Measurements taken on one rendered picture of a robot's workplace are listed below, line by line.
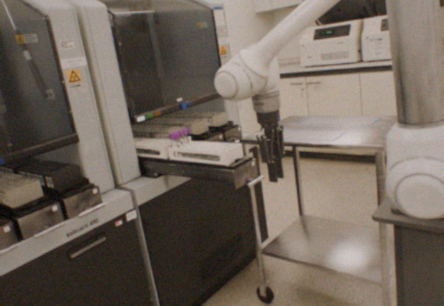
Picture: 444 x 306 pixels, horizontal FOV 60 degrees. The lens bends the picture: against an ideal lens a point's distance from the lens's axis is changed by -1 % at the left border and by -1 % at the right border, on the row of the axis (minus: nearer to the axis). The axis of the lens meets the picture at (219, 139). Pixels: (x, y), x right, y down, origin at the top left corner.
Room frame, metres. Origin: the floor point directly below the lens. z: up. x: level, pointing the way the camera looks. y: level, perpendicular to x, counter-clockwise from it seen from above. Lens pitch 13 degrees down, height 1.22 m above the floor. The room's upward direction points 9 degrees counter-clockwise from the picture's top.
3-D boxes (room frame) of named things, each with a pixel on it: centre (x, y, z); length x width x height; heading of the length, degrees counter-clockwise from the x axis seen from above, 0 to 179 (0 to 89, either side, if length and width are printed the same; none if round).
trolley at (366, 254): (1.58, -0.46, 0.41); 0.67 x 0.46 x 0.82; 48
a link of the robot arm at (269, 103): (1.21, -0.16, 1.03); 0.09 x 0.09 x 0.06
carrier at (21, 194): (1.20, 0.66, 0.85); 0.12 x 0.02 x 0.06; 139
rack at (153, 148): (1.62, 0.30, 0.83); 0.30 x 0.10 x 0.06; 49
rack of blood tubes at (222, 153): (1.41, 0.06, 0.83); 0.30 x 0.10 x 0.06; 49
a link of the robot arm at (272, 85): (1.20, -0.16, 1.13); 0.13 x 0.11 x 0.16; 147
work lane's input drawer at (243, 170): (1.51, 0.17, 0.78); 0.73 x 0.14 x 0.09; 49
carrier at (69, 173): (1.31, 0.56, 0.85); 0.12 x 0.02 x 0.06; 139
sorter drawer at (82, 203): (1.47, 0.73, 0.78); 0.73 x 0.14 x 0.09; 49
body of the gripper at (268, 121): (1.21, -0.17, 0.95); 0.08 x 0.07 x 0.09; 139
